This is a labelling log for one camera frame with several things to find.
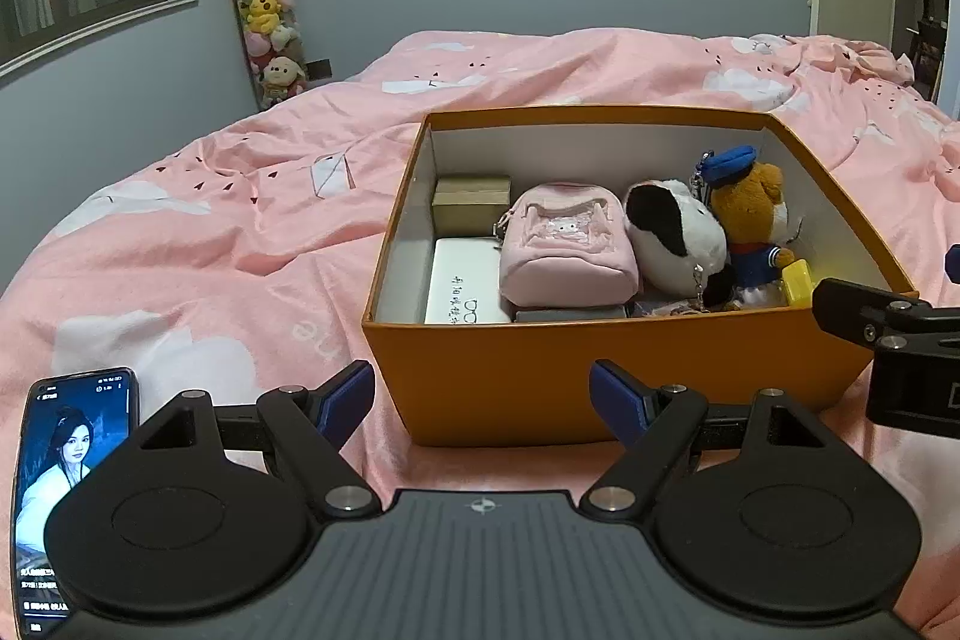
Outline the black and white plush toy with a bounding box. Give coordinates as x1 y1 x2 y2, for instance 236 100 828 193
624 179 740 311

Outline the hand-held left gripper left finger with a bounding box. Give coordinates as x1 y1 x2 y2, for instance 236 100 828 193
112 361 380 519

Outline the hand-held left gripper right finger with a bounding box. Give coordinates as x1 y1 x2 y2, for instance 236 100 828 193
581 359 848 519

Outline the flat grey box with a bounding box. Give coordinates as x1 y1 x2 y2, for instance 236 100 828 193
514 304 629 324

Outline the black smartphone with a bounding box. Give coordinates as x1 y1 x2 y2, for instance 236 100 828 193
13 368 140 637

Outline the dark wooden furniture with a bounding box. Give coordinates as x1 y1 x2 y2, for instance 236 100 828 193
916 0 947 86

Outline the white box with orange rim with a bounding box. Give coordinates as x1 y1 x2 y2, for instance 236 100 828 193
361 104 920 447

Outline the white glossy box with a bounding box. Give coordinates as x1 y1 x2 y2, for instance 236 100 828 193
424 237 503 326

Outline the pink cartoon pouch bag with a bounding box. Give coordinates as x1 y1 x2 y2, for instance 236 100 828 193
493 182 640 310

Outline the small yellow block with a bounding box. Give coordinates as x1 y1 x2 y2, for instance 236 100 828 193
780 260 816 309

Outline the small gold box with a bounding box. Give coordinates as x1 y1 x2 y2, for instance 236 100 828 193
431 175 512 232

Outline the pink printed blanket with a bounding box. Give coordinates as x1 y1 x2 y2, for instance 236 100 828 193
0 29 960 640

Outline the brown bear plush sailor hat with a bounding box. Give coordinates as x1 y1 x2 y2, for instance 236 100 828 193
690 143 807 311

